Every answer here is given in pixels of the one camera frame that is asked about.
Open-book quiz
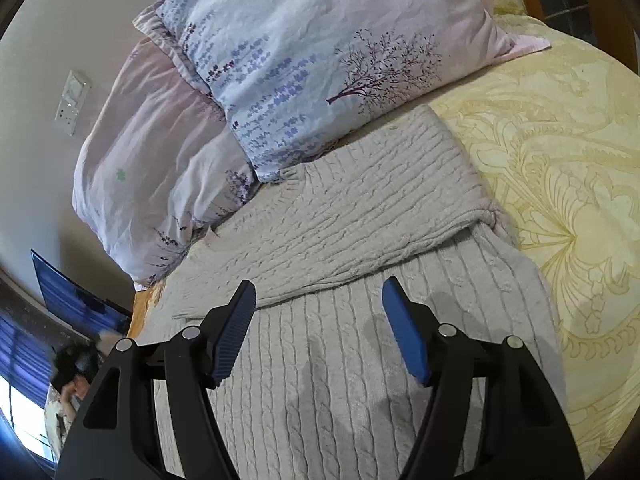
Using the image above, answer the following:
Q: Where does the pink lavender print pillow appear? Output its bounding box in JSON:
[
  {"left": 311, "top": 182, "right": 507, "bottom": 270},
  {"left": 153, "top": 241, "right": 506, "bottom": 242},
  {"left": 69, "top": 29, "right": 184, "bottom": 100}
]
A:
[{"left": 72, "top": 39, "right": 257, "bottom": 289}]

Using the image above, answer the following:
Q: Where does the person with dark hair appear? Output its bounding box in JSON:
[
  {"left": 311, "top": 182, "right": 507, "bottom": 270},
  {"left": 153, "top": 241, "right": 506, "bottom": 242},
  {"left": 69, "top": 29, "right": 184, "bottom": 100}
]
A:
[{"left": 50, "top": 342, "right": 101, "bottom": 422}]

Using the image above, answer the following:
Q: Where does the grey cable-knit sweater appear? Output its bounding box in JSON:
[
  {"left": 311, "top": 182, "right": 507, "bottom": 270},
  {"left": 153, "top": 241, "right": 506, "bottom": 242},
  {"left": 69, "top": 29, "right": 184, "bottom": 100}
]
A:
[{"left": 139, "top": 104, "right": 565, "bottom": 479}]

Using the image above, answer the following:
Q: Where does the yellow floral bedspread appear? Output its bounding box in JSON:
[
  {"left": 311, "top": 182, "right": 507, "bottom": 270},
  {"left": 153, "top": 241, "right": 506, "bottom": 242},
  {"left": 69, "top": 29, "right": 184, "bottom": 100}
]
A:
[{"left": 432, "top": 0, "right": 639, "bottom": 472}]

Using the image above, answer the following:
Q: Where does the floral tree print pillow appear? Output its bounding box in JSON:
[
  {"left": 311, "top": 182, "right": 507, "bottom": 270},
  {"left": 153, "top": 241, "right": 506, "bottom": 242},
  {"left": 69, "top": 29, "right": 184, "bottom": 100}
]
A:
[{"left": 134, "top": 0, "right": 548, "bottom": 182}]

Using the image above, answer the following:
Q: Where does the blue window curtain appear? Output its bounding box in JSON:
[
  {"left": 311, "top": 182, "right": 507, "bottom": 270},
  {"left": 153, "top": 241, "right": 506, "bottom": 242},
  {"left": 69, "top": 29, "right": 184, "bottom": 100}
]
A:
[{"left": 0, "top": 249, "right": 132, "bottom": 463}]

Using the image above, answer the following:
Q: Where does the white wall switch plate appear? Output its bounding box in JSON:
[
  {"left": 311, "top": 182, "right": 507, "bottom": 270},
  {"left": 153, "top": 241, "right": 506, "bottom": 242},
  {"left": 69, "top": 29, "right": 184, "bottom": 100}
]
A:
[{"left": 54, "top": 70, "right": 91, "bottom": 136}]

